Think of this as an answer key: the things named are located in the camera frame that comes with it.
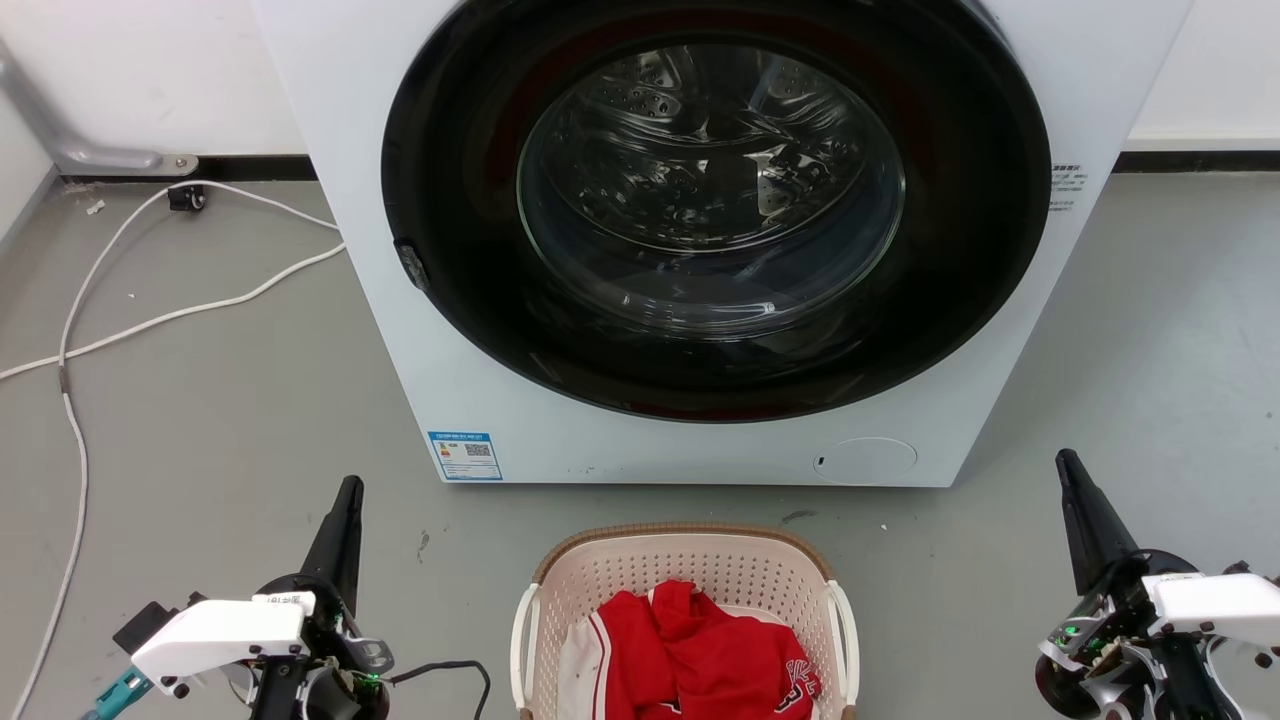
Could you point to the beige plastic laundry basket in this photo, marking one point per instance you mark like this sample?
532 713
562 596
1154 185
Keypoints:
700 558

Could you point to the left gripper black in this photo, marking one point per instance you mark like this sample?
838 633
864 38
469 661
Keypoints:
335 650

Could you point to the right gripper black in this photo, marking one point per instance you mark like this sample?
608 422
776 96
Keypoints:
1100 650

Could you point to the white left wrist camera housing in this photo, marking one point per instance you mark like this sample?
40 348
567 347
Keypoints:
215 638

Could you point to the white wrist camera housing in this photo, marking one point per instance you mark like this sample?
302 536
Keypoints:
1215 600
215 638

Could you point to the round black washer door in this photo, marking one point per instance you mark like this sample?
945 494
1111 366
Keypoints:
960 250

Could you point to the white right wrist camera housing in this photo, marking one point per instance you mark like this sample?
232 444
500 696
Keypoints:
1215 600

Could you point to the red jersey garment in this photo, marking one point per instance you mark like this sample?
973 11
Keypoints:
700 660

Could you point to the round white filter cover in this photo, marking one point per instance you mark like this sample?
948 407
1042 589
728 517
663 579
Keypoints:
865 460

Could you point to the blue energy label sticker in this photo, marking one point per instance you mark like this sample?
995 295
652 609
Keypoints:
465 456

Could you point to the grey metal pipe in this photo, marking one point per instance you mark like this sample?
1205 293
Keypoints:
60 140

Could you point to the white front-load washing machine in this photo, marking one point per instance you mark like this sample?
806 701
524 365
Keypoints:
420 100

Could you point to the white garment with red trim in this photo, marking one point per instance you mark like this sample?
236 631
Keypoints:
580 670

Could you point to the black text warning label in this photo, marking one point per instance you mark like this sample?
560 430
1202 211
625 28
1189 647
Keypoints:
1066 188

